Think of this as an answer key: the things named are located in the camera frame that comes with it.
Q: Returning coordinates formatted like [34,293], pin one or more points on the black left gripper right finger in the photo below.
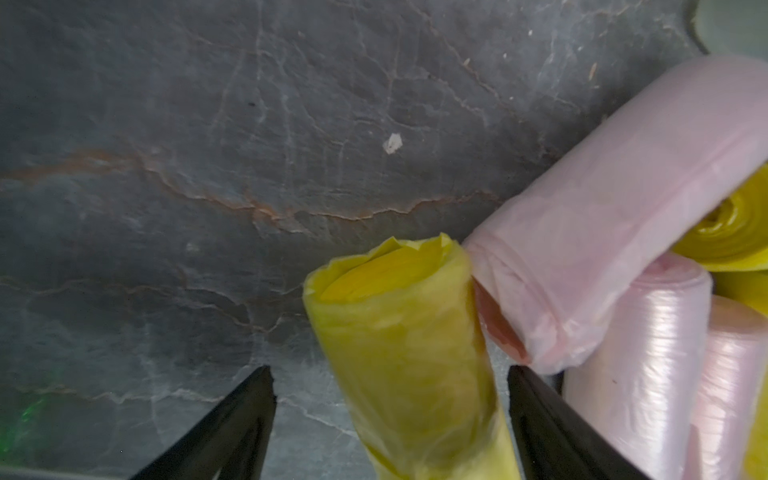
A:
[553,441]

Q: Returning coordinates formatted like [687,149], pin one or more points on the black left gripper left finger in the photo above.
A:
[230,442]

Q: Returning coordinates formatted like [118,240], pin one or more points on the clear plastic storage box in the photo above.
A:
[732,27]

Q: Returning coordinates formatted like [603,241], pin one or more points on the pink trash bag roll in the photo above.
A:
[552,261]
[638,388]
[705,434]

